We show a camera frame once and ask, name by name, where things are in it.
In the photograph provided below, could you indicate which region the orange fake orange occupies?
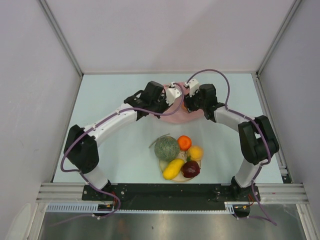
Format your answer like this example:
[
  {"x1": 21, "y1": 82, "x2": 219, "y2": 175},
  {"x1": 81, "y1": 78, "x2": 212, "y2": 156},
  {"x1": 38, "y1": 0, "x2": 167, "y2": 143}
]
[{"x1": 177, "y1": 135, "x2": 192, "y2": 151}]

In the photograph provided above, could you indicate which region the white cable duct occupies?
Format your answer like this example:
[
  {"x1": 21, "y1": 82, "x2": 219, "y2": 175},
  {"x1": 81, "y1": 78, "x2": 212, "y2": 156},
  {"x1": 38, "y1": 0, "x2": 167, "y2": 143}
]
[{"x1": 45, "y1": 202, "x2": 249, "y2": 215}]

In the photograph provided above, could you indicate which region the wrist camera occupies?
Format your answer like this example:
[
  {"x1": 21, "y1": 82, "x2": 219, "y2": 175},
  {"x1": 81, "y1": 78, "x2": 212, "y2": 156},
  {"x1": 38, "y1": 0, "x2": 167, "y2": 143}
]
[
  {"x1": 165, "y1": 82, "x2": 184, "y2": 106},
  {"x1": 184, "y1": 78, "x2": 200, "y2": 97}
]

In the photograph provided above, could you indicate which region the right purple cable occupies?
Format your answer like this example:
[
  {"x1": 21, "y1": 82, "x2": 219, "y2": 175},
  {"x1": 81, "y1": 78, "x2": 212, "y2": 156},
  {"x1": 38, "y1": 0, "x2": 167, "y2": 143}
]
[{"x1": 186, "y1": 69, "x2": 278, "y2": 226}]

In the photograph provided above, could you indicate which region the pink plastic bag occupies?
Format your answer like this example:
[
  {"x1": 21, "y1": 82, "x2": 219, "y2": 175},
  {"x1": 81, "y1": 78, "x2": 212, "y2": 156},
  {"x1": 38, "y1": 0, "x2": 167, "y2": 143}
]
[{"x1": 159, "y1": 82, "x2": 204, "y2": 124}]

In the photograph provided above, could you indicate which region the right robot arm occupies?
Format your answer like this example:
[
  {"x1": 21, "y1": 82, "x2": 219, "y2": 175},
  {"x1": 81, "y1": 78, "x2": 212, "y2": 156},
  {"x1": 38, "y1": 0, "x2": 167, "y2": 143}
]
[{"x1": 184, "y1": 81, "x2": 280, "y2": 201}]

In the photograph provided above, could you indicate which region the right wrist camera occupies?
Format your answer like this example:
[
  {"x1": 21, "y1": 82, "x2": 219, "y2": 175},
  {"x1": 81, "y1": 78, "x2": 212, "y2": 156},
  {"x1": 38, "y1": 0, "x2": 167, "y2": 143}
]
[{"x1": 184, "y1": 78, "x2": 200, "y2": 97}]

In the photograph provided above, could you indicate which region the purple cable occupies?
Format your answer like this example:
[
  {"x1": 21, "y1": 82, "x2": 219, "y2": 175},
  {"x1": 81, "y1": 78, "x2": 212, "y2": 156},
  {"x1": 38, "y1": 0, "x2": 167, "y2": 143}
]
[
  {"x1": 186, "y1": 69, "x2": 278, "y2": 226},
  {"x1": 60, "y1": 81, "x2": 186, "y2": 222}
]

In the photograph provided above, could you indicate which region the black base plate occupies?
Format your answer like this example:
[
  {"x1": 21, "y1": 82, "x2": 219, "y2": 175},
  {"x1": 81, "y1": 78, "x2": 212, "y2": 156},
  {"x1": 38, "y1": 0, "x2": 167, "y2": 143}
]
[{"x1": 82, "y1": 183, "x2": 261, "y2": 213}]

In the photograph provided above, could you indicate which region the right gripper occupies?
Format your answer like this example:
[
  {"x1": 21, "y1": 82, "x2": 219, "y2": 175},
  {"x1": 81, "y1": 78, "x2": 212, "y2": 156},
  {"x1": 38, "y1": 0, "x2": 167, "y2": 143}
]
[{"x1": 182, "y1": 87, "x2": 207, "y2": 114}]

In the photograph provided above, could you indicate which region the yellow fake mango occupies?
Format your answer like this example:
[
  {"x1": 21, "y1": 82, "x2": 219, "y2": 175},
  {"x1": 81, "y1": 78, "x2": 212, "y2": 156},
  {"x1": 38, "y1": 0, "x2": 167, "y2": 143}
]
[{"x1": 162, "y1": 158, "x2": 185, "y2": 180}]

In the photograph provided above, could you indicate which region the green fake melon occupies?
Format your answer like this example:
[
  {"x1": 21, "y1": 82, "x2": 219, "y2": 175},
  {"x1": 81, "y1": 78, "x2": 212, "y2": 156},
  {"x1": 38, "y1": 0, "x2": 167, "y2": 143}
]
[{"x1": 148, "y1": 133, "x2": 180, "y2": 162}]

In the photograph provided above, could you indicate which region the aluminium frame rail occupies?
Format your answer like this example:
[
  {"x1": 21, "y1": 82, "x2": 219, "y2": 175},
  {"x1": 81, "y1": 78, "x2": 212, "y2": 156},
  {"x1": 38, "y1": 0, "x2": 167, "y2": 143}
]
[{"x1": 36, "y1": 182, "x2": 309, "y2": 204}]

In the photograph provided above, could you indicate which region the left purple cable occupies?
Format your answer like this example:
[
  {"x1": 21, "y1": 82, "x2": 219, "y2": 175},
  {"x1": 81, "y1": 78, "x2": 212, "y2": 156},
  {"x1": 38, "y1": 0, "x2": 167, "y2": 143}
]
[{"x1": 60, "y1": 81, "x2": 186, "y2": 222}]

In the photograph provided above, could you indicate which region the yellow fake fruit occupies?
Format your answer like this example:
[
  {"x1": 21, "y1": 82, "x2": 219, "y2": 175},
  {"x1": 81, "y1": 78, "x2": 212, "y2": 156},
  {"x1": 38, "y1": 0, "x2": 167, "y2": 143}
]
[{"x1": 186, "y1": 145, "x2": 204, "y2": 162}]

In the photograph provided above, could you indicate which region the dark red fake apple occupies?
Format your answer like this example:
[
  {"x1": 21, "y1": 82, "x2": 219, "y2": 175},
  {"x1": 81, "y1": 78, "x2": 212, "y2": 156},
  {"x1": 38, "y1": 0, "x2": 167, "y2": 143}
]
[{"x1": 181, "y1": 160, "x2": 201, "y2": 178}]

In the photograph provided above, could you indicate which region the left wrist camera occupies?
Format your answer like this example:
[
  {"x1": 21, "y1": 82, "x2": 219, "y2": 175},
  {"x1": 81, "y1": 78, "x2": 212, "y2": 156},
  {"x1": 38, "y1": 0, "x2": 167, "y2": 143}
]
[{"x1": 165, "y1": 82, "x2": 184, "y2": 106}]

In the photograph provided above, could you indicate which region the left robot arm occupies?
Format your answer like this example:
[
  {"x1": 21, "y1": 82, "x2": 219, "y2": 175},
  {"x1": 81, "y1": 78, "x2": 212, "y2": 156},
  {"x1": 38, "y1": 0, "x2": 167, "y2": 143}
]
[{"x1": 60, "y1": 81, "x2": 181, "y2": 200}]

